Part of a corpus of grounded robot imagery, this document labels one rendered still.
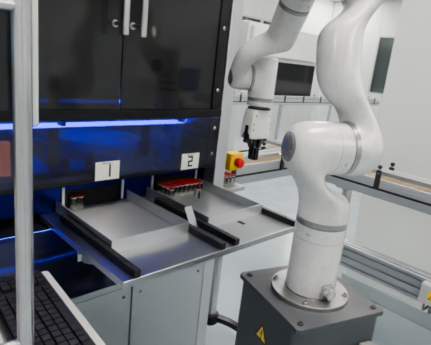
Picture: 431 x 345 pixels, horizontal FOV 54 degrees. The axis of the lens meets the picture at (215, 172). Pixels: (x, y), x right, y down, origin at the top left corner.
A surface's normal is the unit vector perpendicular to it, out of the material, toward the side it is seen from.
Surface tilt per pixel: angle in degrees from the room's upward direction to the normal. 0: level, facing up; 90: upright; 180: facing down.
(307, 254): 90
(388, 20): 90
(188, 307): 90
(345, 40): 77
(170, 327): 90
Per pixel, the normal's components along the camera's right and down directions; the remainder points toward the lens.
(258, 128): 0.65, 0.29
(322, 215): -0.33, 0.20
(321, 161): 0.35, 0.32
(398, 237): -0.72, 0.11
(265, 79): 0.12, 0.26
